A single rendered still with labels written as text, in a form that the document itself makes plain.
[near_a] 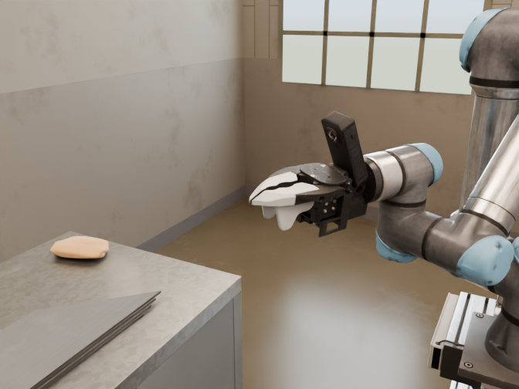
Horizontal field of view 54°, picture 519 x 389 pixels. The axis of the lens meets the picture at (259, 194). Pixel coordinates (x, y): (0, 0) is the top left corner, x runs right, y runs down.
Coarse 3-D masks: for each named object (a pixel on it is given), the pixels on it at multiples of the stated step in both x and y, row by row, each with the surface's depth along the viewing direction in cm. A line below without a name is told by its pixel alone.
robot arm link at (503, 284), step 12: (516, 240) 95; (516, 252) 93; (516, 264) 93; (516, 276) 93; (492, 288) 98; (504, 288) 95; (516, 288) 93; (504, 300) 97; (516, 300) 94; (516, 312) 94
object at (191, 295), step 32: (32, 256) 137; (128, 256) 137; (160, 256) 137; (0, 288) 122; (32, 288) 122; (64, 288) 122; (96, 288) 122; (128, 288) 122; (160, 288) 122; (192, 288) 122; (224, 288) 122; (0, 320) 109; (160, 320) 109; (192, 320) 110; (96, 352) 99; (128, 352) 99; (160, 352) 100; (64, 384) 90; (96, 384) 90; (128, 384) 93
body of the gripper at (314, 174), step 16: (368, 160) 75; (304, 176) 70; (320, 176) 70; (336, 176) 70; (368, 176) 75; (352, 192) 71; (368, 192) 75; (320, 208) 70; (336, 208) 72; (352, 208) 75; (320, 224) 72; (336, 224) 74
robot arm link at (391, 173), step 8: (376, 152) 79; (384, 152) 78; (376, 160) 75; (384, 160) 76; (392, 160) 76; (384, 168) 75; (392, 168) 76; (400, 168) 76; (384, 176) 74; (392, 176) 75; (400, 176) 76; (384, 184) 75; (392, 184) 76; (400, 184) 77; (384, 192) 75; (392, 192) 77; (376, 200) 77
